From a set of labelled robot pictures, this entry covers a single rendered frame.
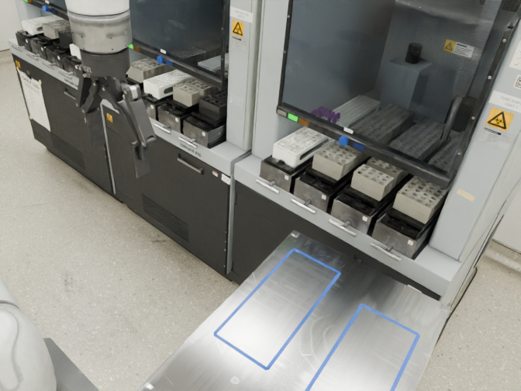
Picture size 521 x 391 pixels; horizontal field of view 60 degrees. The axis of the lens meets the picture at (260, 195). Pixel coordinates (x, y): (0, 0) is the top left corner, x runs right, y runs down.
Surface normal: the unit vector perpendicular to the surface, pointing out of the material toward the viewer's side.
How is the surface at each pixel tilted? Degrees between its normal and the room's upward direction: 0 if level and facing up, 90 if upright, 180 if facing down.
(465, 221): 90
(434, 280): 90
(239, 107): 90
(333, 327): 0
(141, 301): 0
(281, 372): 0
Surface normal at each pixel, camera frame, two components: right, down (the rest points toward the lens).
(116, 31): 0.72, 0.46
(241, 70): -0.64, 0.43
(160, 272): 0.07, -0.79
